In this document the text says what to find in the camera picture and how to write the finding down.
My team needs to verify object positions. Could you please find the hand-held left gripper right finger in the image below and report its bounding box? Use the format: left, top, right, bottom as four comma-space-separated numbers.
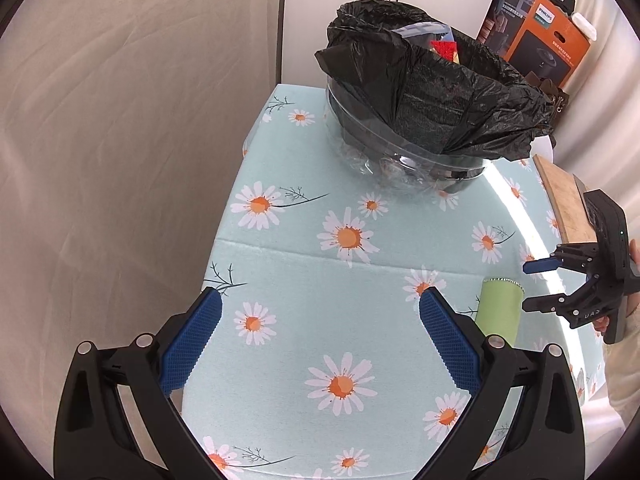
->
419, 287, 586, 480

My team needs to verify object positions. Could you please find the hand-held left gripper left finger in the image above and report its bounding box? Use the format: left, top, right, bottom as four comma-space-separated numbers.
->
54, 287, 223, 480

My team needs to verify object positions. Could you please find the daisy print tablecloth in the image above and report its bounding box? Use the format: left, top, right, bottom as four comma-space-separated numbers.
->
182, 82, 608, 480

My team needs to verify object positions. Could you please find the wooden cutting board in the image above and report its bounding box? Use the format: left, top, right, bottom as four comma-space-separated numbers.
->
532, 154, 598, 246

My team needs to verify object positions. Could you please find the small white box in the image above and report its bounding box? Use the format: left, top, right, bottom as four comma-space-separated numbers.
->
571, 12, 599, 41

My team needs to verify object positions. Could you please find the clear plastic bin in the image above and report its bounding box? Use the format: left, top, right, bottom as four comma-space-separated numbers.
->
325, 87, 488, 197

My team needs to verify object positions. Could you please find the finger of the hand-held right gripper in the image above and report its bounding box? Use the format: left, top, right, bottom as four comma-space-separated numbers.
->
523, 242, 601, 277
523, 280, 618, 330

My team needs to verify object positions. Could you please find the brown handbag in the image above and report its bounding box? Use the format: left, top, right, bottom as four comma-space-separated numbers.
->
522, 72, 571, 127

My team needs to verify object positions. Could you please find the beige curtain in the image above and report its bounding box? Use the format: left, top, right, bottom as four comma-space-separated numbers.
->
0, 0, 287, 411

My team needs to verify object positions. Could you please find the black trash bag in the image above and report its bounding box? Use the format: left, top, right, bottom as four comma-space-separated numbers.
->
315, 1, 556, 161

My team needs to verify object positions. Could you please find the beige clothing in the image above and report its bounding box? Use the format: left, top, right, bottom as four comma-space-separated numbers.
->
602, 317, 640, 427

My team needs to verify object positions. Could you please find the orange and black cardboard box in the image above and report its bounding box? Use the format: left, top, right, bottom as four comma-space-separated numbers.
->
475, 0, 592, 89

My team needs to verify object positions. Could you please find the green paper cup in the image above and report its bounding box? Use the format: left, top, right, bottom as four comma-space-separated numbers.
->
474, 277, 524, 347

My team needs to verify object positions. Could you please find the person's right hand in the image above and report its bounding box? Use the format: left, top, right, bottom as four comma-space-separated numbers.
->
592, 239, 640, 333

